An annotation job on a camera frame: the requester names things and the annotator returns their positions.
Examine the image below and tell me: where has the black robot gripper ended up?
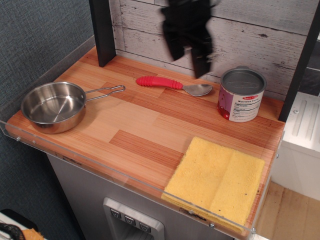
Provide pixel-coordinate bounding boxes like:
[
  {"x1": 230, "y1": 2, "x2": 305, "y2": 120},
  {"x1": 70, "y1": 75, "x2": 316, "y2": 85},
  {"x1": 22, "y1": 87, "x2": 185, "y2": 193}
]
[{"x1": 161, "y1": 0, "x2": 213, "y2": 78}]

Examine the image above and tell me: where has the toy tin can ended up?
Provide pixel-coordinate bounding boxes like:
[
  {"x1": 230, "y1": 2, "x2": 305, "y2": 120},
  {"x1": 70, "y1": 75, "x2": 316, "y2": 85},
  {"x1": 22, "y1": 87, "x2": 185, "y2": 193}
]
[{"x1": 217, "y1": 66, "x2": 267, "y2": 123}]

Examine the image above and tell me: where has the stainless steel pot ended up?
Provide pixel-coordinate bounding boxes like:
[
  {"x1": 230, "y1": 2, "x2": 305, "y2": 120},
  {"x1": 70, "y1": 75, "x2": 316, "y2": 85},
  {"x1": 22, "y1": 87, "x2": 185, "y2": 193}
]
[{"x1": 20, "y1": 81, "x2": 126, "y2": 134}]

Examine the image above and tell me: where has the yellow folded cloth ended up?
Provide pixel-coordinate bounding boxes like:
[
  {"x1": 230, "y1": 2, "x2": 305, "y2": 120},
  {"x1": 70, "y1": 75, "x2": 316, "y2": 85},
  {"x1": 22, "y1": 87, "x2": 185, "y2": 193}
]
[{"x1": 161, "y1": 136, "x2": 265, "y2": 233}]

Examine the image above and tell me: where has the white toy sink unit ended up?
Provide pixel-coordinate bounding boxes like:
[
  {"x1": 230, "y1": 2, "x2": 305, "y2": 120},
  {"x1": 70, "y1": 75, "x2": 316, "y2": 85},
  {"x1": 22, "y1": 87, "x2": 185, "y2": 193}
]
[{"x1": 271, "y1": 92, "x2": 320, "y2": 200}]

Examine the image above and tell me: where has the grey toy fridge cabinet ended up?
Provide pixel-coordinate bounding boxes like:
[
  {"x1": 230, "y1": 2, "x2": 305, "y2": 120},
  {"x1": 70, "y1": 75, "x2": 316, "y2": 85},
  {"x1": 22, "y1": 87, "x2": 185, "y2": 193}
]
[{"x1": 48, "y1": 155, "x2": 231, "y2": 240}]

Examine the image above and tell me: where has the silver dispenser button panel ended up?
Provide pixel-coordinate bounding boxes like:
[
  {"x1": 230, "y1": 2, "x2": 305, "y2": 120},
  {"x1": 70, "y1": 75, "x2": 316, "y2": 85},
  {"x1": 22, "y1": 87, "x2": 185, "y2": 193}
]
[{"x1": 103, "y1": 197, "x2": 165, "y2": 240}]

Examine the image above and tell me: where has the orange cloth bottom corner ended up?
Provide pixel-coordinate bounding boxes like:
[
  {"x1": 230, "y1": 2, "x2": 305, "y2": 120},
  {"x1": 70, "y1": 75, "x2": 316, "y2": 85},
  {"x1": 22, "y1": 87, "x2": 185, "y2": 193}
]
[{"x1": 22, "y1": 228, "x2": 46, "y2": 240}]

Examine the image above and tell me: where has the red handled metal spoon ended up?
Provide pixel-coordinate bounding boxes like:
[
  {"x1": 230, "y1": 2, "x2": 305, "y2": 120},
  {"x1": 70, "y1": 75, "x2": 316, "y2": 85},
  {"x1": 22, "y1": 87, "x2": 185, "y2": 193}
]
[{"x1": 135, "y1": 76, "x2": 214, "y2": 97}]

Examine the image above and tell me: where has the black vertical post left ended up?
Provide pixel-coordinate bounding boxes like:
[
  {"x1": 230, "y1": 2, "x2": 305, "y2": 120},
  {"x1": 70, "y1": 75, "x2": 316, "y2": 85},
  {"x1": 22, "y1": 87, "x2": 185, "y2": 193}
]
[{"x1": 89, "y1": 0, "x2": 117, "y2": 67}]

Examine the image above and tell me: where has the black vertical post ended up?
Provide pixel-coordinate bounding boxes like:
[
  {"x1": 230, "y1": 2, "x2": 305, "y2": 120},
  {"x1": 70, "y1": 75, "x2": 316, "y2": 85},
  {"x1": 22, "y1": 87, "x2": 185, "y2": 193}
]
[
  {"x1": 89, "y1": 0, "x2": 117, "y2": 67},
  {"x1": 278, "y1": 0, "x2": 320, "y2": 122}
]

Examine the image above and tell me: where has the black vertical post right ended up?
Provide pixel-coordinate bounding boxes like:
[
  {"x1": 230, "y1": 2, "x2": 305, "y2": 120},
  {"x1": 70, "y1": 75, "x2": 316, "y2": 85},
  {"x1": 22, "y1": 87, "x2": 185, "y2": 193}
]
[{"x1": 278, "y1": 0, "x2": 320, "y2": 122}]

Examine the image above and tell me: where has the clear acrylic guard rail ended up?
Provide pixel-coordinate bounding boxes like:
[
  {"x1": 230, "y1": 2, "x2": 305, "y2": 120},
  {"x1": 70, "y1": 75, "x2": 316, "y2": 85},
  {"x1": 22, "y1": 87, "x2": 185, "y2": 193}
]
[{"x1": 1, "y1": 115, "x2": 285, "y2": 240}]

